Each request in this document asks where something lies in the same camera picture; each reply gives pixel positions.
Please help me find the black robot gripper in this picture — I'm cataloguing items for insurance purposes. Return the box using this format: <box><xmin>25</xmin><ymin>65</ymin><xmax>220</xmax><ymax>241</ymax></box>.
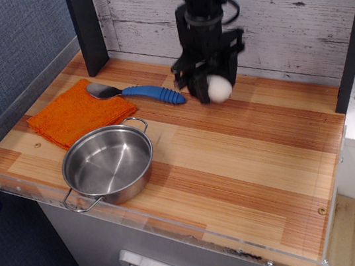
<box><xmin>171</xmin><ymin>4</ymin><xmax>245</xmax><ymax>104</ymax></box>

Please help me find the white plush ball toy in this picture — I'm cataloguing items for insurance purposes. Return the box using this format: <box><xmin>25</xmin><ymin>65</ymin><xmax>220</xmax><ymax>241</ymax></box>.
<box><xmin>206</xmin><ymin>75</ymin><xmax>233</xmax><ymax>103</ymax></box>

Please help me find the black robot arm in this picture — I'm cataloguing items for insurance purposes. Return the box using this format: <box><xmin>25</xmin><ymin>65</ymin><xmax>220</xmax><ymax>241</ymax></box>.
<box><xmin>171</xmin><ymin>0</ymin><xmax>245</xmax><ymax>104</ymax></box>

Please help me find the stainless steel pot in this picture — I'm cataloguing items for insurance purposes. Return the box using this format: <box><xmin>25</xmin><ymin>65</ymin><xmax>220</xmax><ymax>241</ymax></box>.
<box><xmin>61</xmin><ymin>117</ymin><xmax>153</xmax><ymax>213</ymax></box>

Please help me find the orange folded cloth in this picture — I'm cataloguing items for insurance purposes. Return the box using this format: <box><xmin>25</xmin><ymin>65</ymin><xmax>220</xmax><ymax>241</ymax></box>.
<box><xmin>27</xmin><ymin>79</ymin><xmax>137</xmax><ymax>150</ymax></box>

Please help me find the grey cabinet with buttons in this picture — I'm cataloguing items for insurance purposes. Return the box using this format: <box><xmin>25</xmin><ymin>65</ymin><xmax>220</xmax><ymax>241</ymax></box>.
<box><xmin>39</xmin><ymin>163</ymin><xmax>318</xmax><ymax>266</ymax></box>

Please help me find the blue handled metal spoon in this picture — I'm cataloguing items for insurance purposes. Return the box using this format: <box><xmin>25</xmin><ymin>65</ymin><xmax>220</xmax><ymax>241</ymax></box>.
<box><xmin>86</xmin><ymin>83</ymin><xmax>186</xmax><ymax>105</ymax></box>

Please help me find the dark left vertical post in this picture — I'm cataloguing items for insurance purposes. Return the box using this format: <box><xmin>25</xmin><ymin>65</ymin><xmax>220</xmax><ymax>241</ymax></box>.
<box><xmin>65</xmin><ymin>0</ymin><xmax>110</xmax><ymax>77</ymax></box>

